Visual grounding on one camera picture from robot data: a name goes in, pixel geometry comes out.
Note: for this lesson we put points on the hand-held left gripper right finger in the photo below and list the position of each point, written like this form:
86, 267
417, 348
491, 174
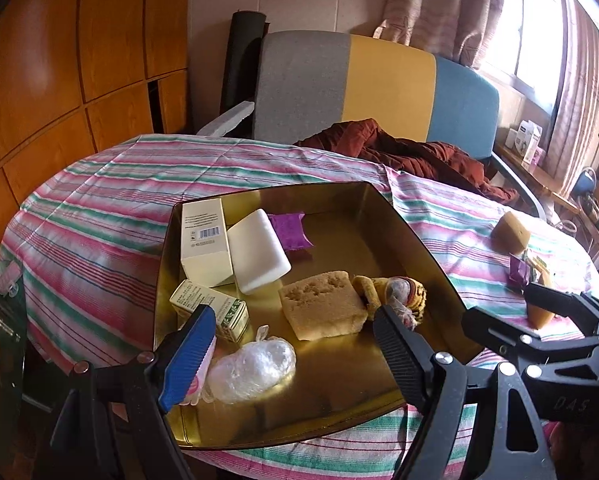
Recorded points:
394, 345

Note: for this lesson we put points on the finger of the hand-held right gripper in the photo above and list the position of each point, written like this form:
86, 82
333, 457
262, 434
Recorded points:
554, 302
489, 332

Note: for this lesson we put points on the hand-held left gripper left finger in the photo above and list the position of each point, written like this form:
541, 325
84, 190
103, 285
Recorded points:
192, 355

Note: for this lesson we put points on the yellow sponge wedge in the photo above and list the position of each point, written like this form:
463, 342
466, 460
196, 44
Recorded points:
539, 315

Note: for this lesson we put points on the pink white packet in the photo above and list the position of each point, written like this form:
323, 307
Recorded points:
202, 382

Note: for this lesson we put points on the green cracker packet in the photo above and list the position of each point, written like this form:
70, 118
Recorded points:
537, 262

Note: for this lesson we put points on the purple packet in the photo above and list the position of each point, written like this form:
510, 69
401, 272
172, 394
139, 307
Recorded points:
518, 272
292, 230

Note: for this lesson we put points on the green and cream small carton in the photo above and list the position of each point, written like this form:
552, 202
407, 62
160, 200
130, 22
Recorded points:
214, 305

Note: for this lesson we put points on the yellow striped plush toy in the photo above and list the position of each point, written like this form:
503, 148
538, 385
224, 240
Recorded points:
374, 292

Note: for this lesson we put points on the clear plastic bag wad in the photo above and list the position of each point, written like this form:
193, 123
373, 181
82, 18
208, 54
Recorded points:
254, 367

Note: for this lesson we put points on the tan rectangular sponge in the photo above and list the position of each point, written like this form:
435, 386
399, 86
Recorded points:
319, 305

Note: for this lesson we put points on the cream tall carton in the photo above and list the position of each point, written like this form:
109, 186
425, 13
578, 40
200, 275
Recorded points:
204, 250

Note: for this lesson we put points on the gold-lined storage box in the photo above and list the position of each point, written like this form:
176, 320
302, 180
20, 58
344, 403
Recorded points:
339, 240

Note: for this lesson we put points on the white soap block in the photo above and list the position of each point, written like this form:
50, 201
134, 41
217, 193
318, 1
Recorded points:
257, 252

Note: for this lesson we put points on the wooden desk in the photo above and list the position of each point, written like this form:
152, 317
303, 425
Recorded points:
554, 187

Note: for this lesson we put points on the blue round object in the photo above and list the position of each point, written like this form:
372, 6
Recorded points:
584, 182

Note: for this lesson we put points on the pink box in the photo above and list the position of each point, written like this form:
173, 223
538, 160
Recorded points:
539, 156

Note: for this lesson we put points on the striped tablecloth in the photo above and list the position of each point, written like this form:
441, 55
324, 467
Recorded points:
94, 220

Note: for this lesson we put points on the large white carton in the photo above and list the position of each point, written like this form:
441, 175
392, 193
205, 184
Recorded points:
529, 137

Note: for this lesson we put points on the small white carton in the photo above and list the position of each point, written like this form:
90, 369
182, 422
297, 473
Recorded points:
513, 139

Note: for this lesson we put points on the dark glass side table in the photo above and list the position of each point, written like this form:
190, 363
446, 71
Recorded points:
4, 340

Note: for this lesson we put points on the red-brown jacket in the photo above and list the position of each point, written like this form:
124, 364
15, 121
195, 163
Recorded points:
419, 155

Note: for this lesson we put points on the white pink small object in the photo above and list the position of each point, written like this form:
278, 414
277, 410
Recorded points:
1, 272

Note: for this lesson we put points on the pink patterned curtain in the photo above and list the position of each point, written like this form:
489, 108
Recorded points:
429, 0
579, 85

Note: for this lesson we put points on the window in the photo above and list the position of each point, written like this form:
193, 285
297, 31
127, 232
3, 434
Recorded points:
534, 35

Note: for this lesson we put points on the grey yellow blue chair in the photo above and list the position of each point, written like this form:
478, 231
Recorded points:
304, 85

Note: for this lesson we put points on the black rolled mat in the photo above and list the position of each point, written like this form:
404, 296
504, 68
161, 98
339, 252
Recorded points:
242, 60

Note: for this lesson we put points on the orange wooden wardrobe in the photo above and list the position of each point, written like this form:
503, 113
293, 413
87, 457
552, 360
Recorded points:
54, 60

